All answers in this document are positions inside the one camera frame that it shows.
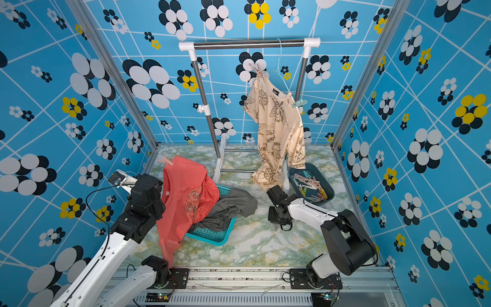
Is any dark grey garment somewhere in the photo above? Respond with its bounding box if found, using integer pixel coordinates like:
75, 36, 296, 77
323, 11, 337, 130
188, 188, 258, 233

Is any red garment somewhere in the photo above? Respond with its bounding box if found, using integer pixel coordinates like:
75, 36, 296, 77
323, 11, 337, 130
157, 156, 220, 267

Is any beige compass print t-shirt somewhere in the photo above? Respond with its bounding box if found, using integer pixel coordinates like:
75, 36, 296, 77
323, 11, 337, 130
243, 74, 306, 192

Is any mint green clothespin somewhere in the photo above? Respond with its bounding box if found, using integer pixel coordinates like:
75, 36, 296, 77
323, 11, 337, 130
292, 99, 307, 107

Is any mint green wire hanger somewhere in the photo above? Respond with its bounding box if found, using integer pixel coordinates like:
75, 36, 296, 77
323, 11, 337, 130
260, 38, 298, 95

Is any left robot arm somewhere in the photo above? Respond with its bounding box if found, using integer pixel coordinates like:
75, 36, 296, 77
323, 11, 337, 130
52, 170, 170, 306

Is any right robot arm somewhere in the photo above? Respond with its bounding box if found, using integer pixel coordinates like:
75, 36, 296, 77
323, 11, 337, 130
267, 185, 378, 289

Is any pile of coloured clothespins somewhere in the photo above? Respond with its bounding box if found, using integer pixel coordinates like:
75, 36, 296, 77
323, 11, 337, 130
292, 170, 329, 204

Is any dark grey clothespin tray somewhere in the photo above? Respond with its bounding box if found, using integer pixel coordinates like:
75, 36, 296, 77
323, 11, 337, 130
288, 162, 335, 207

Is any teal laundry basket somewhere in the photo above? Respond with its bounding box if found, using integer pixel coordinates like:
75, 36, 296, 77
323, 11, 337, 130
185, 185, 239, 246

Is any metal clothes rack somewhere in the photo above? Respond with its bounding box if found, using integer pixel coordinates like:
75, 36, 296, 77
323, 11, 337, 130
178, 37, 322, 192

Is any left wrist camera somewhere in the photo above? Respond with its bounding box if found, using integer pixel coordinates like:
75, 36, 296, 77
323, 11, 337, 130
108, 170, 138, 194

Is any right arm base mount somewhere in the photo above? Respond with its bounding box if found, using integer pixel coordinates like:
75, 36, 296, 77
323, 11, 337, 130
288, 269, 343, 290

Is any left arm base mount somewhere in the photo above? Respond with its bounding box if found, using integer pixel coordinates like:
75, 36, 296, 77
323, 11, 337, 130
147, 268, 190, 290

